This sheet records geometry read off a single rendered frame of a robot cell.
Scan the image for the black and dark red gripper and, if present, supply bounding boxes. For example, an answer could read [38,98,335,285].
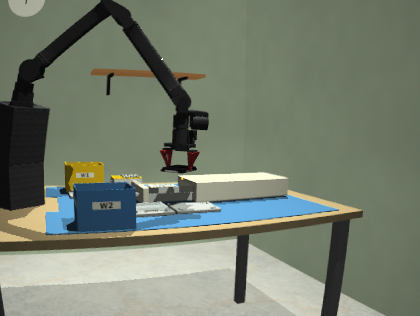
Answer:
[160,129,199,172]

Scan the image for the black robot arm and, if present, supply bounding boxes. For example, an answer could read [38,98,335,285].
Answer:
[11,0,209,144]

